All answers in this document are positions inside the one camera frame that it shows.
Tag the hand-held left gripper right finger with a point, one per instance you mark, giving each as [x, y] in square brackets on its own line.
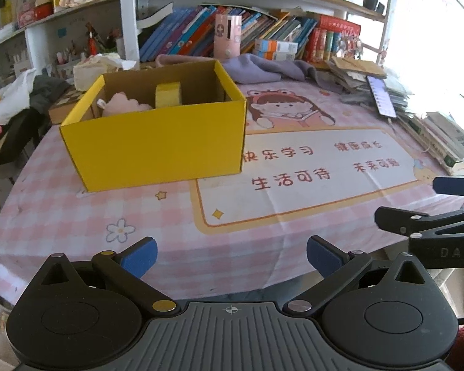
[324, 257]

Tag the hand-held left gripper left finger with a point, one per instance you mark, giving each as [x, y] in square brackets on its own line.
[139, 259]

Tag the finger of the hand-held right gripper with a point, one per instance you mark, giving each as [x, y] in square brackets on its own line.
[398, 222]
[456, 186]

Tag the yellow cardboard box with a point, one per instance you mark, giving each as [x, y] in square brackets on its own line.
[150, 150]

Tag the pink plush toy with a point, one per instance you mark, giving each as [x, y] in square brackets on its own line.
[122, 104]

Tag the yellow sponge block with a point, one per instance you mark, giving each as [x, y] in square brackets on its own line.
[168, 94]

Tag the pile of books and papers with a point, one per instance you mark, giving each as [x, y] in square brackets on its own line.
[440, 135]

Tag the smartphone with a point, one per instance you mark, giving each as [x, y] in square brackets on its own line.
[382, 98]

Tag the grey oblong object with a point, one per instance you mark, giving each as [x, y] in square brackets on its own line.
[355, 99]

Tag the brown envelope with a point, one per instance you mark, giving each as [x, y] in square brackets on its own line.
[355, 66]

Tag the dark garment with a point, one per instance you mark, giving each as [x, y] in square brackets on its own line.
[48, 92]

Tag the black small box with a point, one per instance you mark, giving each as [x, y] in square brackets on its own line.
[375, 4]

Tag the purple cloth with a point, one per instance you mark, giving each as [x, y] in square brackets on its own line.
[255, 69]

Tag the white garment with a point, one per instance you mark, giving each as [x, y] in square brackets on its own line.
[7, 96]

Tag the stack of small orange boxes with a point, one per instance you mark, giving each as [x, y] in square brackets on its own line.
[274, 50]

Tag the small red bottle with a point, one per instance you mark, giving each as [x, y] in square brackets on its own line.
[92, 45]

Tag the row of colourful books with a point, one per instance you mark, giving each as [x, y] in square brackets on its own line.
[178, 34]

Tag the pink cylindrical holder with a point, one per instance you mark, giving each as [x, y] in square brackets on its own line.
[227, 36]

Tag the white bookshelf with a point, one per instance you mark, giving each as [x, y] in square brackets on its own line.
[127, 19]

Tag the white tissue pack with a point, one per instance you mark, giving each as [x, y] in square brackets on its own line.
[0, 35]

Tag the red pot with cream lid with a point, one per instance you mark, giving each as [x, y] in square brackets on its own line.
[43, 5]

